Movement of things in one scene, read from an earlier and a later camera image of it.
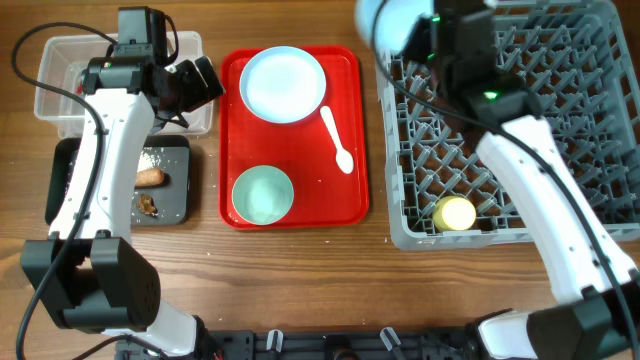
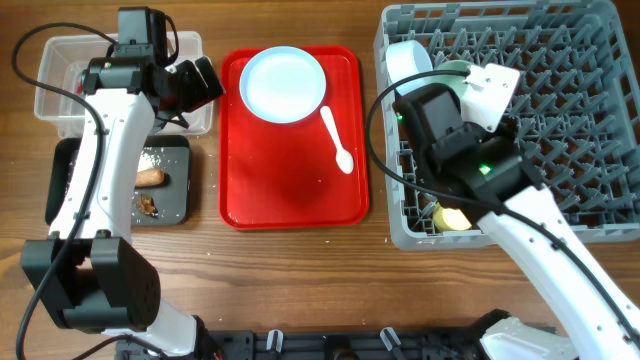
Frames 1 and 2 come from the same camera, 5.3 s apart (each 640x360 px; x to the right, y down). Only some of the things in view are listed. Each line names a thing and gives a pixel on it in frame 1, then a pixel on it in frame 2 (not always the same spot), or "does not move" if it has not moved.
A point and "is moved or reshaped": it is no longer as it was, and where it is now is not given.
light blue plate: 282,84 does not move
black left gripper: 200,93 does not move
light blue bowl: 387,25 → 406,59
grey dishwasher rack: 580,62 does not move
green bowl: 262,195 is moved or reshaped
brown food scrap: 147,205 does not move
